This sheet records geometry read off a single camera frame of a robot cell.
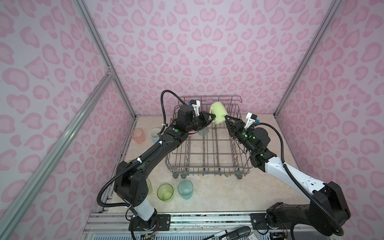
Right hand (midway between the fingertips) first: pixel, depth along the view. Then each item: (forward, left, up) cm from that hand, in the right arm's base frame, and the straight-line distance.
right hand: (225, 117), depth 70 cm
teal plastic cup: (-22, +20, -35) cm, 46 cm away
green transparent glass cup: (-24, +31, -34) cm, 52 cm away
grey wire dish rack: (+1, +2, -31) cm, 31 cm away
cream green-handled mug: (+7, +2, -2) cm, 8 cm away
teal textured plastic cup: (+15, +9, -31) cm, 35 cm away
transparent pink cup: (+13, +56, -33) cm, 66 cm away
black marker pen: (-43, -3, -31) cm, 53 cm away
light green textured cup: (-23, +40, -34) cm, 57 cm away
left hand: (+3, +3, 0) cm, 5 cm away
